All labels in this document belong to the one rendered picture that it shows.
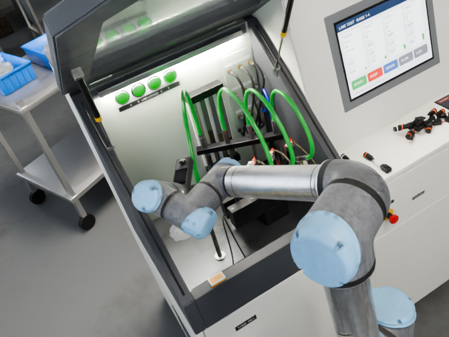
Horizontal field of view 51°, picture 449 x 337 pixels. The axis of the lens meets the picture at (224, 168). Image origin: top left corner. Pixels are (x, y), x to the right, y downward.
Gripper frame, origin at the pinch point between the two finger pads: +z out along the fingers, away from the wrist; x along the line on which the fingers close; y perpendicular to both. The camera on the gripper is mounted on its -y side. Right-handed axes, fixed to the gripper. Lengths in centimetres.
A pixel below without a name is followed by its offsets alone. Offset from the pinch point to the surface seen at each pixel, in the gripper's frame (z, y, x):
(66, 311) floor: 91, 35, -141
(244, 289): 16.5, 31.7, -0.7
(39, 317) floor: 87, 35, -156
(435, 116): 61, -14, 70
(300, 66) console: 24, -36, 32
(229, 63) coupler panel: 27, -47, 7
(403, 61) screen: 56, -36, 64
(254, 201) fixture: 28.5, 4.0, 4.9
